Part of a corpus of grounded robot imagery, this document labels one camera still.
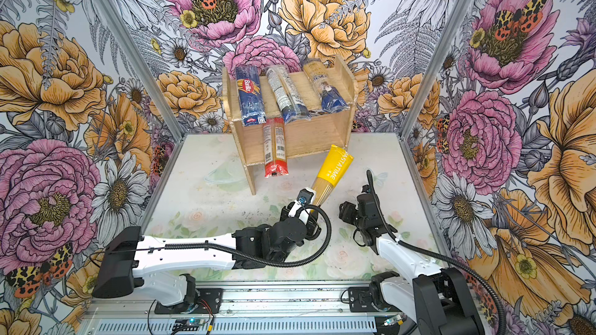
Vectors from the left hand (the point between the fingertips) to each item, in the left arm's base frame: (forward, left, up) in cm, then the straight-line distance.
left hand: (310, 207), depth 71 cm
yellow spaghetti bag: (+10, -7, +4) cm, 13 cm away
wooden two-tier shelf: (+33, -3, -2) cm, 33 cm away
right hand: (+7, -14, -18) cm, 24 cm away
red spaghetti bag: (+23, +12, +2) cm, 26 cm away
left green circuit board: (-25, +36, -23) cm, 50 cm away
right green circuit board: (-27, -23, -23) cm, 42 cm away
